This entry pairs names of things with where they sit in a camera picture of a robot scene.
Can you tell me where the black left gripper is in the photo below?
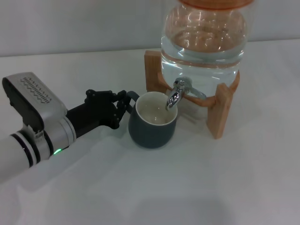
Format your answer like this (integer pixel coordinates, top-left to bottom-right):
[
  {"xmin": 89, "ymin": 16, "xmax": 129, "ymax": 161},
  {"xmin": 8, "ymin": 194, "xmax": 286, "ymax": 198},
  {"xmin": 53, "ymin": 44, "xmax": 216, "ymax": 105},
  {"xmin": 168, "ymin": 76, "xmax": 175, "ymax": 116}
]
[{"xmin": 65, "ymin": 89, "xmax": 132, "ymax": 139}]

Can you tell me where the black ceramic cup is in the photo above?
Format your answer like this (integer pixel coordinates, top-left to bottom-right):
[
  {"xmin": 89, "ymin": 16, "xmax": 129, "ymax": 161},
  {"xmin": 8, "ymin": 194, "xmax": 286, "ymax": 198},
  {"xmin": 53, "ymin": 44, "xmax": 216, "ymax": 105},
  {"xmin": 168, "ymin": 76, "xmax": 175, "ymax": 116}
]
[{"xmin": 126, "ymin": 90, "xmax": 179, "ymax": 149}]

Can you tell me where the chrome faucet tap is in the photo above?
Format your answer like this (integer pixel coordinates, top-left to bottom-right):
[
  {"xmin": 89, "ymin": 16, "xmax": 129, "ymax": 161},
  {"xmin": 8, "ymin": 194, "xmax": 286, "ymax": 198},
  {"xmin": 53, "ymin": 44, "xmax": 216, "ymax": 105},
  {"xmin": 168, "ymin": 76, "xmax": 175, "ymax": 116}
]
[{"xmin": 165, "ymin": 77, "xmax": 207, "ymax": 112}]

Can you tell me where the wooden dispenser stand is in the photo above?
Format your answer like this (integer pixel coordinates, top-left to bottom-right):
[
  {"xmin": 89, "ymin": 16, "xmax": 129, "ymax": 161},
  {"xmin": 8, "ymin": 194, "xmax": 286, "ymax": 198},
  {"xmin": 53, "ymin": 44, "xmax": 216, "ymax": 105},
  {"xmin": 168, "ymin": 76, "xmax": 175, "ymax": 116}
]
[{"xmin": 143, "ymin": 50, "xmax": 241, "ymax": 140}]

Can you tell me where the glass water dispenser jar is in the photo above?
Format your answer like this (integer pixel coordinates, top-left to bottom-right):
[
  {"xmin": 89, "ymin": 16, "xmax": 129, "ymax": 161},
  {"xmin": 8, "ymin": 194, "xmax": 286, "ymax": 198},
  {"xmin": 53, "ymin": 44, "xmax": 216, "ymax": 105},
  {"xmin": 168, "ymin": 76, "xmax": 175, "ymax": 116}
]
[{"xmin": 160, "ymin": 4, "xmax": 248, "ymax": 88}]

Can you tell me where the orange dispenser lid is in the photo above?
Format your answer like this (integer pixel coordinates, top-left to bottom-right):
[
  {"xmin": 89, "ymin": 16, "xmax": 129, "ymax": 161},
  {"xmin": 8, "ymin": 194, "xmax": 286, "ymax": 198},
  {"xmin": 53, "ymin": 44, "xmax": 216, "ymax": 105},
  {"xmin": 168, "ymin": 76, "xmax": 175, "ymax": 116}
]
[{"xmin": 178, "ymin": 0, "xmax": 255, "ymax": 10}]

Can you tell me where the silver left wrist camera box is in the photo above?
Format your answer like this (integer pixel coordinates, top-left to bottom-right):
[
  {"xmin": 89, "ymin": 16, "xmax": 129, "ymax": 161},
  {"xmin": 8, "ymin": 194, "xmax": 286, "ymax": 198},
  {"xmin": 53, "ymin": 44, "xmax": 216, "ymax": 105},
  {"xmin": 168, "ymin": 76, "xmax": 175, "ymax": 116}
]
[{"xmin": 2, "ymin": 72, "xmax": 68, "ymax": 132}]

